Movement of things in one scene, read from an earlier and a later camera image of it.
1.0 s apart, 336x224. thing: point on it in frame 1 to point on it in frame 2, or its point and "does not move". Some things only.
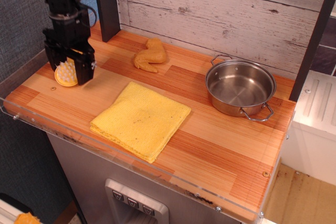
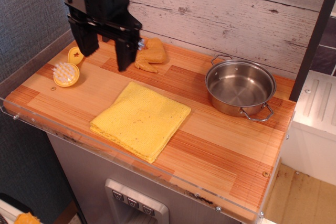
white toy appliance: (310, 145) does not move
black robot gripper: (69, 37) to (105, 4)
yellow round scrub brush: (65, 73) does not move
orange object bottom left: (27, 218) does not move
